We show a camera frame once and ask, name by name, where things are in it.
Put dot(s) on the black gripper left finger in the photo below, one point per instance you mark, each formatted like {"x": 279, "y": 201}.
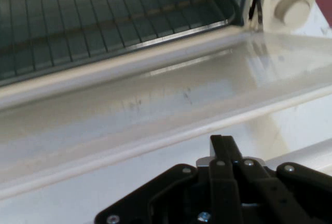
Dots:
{"x": 160, "y": 195}

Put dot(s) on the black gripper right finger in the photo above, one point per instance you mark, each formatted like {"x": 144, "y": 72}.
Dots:
{"x": 285, "y": 195}

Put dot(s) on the cream oven control knob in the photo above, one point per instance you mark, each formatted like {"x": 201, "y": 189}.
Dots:
{"x": 293, "y": 8}

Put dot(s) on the large red foam block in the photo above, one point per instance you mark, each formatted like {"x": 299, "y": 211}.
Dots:
{"x": 324, "y": 1}

